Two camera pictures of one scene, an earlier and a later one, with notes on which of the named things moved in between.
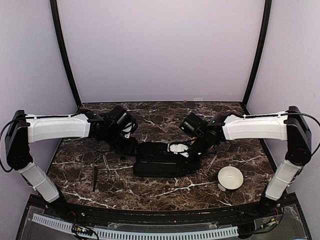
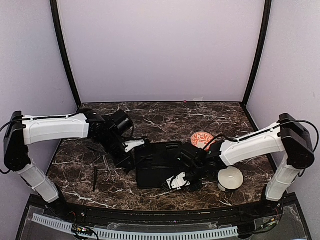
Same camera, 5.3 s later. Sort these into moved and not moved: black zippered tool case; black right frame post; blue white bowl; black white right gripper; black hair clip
Moved: black zippered tool case; black white right gripper
Not moved: black hair clip; blue white bowl; black right frame post
